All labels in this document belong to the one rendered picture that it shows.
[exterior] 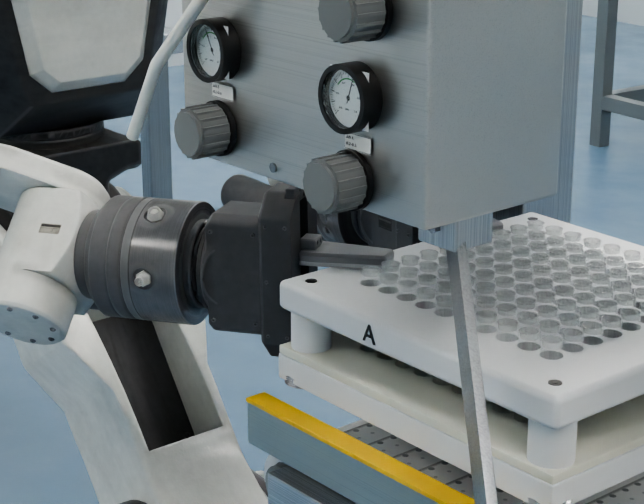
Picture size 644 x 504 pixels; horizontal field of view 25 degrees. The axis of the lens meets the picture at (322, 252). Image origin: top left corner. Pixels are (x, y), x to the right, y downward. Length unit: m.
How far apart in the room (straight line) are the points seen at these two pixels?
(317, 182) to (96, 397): 0.62
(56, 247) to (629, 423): 0.42
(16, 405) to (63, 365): 1.77
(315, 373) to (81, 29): 0.50
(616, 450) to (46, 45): 0.69
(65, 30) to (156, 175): 1.17
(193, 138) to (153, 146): 1.61
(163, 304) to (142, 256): 0.04
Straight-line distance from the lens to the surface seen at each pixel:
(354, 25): 0.74
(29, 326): 1.06
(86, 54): 1.35
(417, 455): 0.99
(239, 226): 0.99
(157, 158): 2.48
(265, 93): 0.85
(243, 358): 3.31
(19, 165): 1.08
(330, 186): 0.77
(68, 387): 1.39
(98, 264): 1.02
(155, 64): 0.88
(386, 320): 0.89
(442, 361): 0.85
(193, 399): 1.40
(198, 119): 0.86
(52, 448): 2.93
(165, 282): 1.00
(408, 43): 0.75
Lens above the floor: 1.27
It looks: 18 degrees down
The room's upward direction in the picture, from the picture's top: straight up
